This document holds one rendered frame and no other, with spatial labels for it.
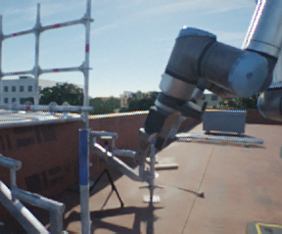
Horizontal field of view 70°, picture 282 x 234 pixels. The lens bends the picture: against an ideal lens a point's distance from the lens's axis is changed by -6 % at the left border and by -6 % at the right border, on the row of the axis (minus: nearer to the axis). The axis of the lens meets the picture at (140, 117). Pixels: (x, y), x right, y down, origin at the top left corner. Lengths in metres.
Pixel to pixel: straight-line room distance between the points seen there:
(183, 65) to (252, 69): 0.15
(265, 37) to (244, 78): 0.18
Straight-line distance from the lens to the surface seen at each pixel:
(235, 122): 6.63
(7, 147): 1.80
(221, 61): 0.47
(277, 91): 1.12
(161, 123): 0.52
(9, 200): 1.38
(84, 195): 0.98
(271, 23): 0.60
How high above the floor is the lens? 0.90
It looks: 4 degrees down
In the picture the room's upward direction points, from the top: 1 degrees clockwise
